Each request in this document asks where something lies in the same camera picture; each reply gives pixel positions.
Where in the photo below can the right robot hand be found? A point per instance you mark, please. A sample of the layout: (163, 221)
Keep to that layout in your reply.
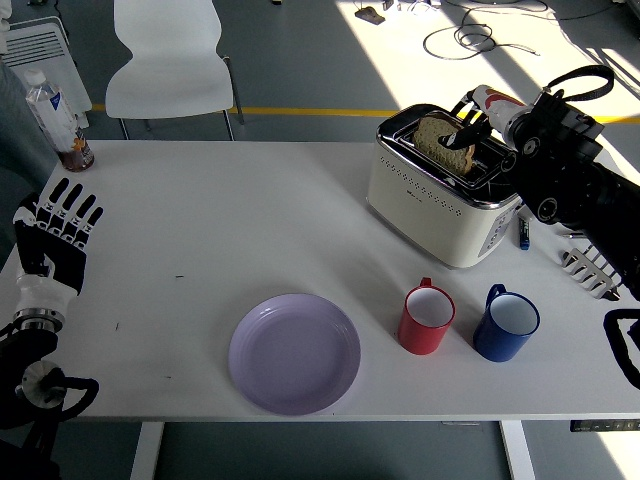
(492, 107)

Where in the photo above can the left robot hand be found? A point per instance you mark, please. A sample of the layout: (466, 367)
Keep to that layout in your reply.
(55, 255)

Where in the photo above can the bread slice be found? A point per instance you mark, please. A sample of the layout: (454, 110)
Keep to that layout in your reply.
(430, 137)

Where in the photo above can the purple plate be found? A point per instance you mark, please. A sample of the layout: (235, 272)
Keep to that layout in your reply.
(295, 355)

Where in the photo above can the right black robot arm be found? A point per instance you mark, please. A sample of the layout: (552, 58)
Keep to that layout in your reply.
(565, 165)

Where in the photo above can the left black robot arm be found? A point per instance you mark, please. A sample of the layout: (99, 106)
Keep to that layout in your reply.
(25, 350)

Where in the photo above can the person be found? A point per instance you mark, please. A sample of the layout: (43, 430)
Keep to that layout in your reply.
(20, 150)

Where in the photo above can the cream chrome toaster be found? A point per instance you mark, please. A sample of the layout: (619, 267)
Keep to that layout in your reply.
(425, 215)

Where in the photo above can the blue marker pen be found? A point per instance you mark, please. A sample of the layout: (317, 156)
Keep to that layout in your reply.
(523, 235)

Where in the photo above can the clear plastic drink bottle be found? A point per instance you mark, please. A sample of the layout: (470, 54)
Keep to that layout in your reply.
(55, 115)

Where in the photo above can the black ballpoint pen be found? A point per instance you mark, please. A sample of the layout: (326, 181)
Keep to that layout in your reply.
(572, 234)

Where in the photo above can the black floor pedal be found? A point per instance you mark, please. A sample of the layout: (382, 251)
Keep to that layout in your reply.
(370, 16)

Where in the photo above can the metal toast rack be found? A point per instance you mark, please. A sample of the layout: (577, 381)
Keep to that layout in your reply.
(582, 270)

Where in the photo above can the white panel heater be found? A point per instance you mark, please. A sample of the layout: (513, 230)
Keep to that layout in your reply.
(45, 50)

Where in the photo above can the white chair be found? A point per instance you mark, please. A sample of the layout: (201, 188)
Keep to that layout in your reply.
(165, 75)

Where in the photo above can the white table leg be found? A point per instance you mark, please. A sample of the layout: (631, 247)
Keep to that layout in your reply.
(517, 450)
(145, 450)

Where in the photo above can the blue mug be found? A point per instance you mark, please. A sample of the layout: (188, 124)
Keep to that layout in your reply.
(497, 345)

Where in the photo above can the red mug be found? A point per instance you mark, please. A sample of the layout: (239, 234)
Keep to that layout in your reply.
(420, 337)

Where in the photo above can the black table control panel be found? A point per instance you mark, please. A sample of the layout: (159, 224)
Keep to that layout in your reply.
(605, 426)

